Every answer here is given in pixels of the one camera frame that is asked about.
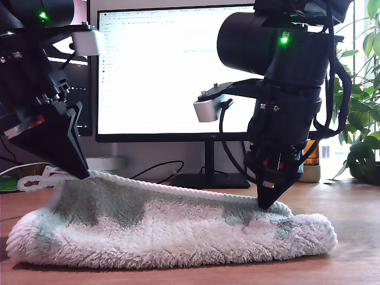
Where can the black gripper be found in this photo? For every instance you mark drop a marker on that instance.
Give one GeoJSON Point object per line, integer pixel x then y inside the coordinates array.
{"type": "Point", "coordinates": [282, 127]}

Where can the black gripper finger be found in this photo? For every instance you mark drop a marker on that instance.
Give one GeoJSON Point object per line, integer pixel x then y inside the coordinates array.
{"type": "Point", "coordinates": [53, 142]}
{"type": "Point", "coordinates": [77, 124]}

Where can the white fluffy tea towel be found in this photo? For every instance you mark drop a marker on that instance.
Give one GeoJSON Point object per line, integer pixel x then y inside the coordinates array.
{"type": "Point", "coordinates": [163, 231]}

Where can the monitor with dark screen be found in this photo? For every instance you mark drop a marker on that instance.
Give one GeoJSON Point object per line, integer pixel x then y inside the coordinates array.
{"type": "Point", "coordinates": [80, 118]}

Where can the amber glass lamp grey base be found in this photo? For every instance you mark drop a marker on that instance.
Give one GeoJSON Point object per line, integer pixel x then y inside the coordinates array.
{"type": "Point", "coordinates": [311, 175]}

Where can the long white box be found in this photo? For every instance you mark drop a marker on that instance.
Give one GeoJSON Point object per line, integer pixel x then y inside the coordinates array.
{"type": "Point", "coordinates": [110, 162]}

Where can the large monitor with white screen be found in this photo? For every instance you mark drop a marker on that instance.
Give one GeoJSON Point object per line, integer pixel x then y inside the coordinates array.
{"type": "Point", "coordinates": [163, 89]}

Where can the green leafy house plant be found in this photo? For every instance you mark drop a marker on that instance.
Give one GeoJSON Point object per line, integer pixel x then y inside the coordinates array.
{"type": "Point", "coordinates": [362, 118]}

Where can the arm grey camera box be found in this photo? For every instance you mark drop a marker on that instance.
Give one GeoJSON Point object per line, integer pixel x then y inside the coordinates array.
{"type": "Point", "coordinates": [86, 41]}
{"type": "Point", "coordinates": [205, 111]}

